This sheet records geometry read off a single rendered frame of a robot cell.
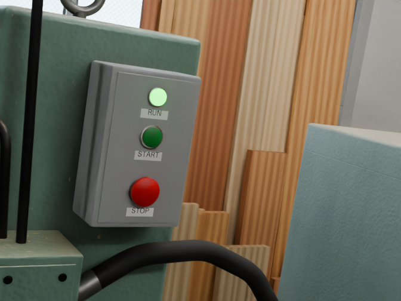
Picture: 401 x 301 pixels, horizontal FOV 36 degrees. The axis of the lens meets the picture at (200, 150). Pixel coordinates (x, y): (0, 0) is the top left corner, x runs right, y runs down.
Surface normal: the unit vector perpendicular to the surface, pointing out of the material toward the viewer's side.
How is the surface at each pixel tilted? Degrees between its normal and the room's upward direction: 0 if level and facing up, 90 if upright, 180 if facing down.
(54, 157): 90
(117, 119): 90
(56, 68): 90
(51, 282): 90
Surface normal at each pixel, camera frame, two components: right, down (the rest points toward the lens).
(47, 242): 0.15, -0.98
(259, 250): 0.50, 0.14
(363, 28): -0.86, -0.07
